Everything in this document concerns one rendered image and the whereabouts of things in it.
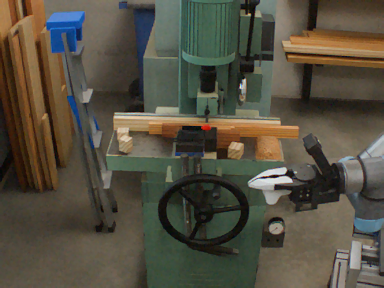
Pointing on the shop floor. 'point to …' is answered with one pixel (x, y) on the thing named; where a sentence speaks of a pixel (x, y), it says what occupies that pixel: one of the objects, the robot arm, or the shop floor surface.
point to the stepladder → (67, 48)
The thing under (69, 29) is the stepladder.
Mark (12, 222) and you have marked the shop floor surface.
